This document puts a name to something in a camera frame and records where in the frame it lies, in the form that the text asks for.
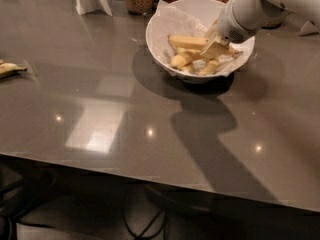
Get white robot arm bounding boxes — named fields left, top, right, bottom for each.
left=202, top=0, right=320, bottom=58

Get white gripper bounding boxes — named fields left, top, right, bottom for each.
left=201, top=0, right=287, bottom=59

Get banana on table left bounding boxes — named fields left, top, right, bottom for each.
left=0, top=60, right=28, bottom=79

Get black cable under table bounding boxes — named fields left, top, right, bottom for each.
left=121, top=197, right=169, bottom=240

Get small lower left banana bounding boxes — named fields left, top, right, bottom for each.
left=181, top=64, right=195, bottom=74

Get white bowl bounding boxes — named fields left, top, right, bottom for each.
left=145, top=0, right=256, bottom=85

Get white paper liner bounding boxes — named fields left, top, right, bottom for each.
left=151, top=0, right=249, bottom=78

